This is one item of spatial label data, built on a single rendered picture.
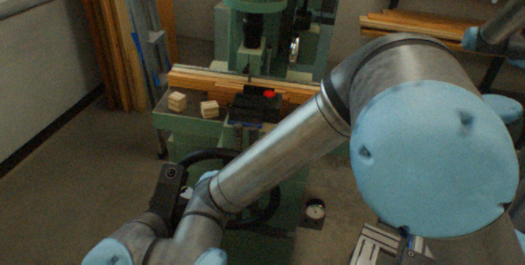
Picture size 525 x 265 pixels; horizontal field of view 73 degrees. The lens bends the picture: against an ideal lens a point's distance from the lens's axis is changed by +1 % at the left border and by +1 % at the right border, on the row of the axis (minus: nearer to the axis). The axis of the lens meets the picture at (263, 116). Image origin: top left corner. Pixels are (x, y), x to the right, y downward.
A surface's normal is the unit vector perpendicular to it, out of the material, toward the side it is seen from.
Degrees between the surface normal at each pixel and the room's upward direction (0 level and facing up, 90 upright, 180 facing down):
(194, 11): 90
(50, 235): 0
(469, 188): 84
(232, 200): 87
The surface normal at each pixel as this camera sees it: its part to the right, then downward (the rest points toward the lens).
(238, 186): -0.47, 0.25
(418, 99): -0.33, -0.79
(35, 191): 0.08, -0.81
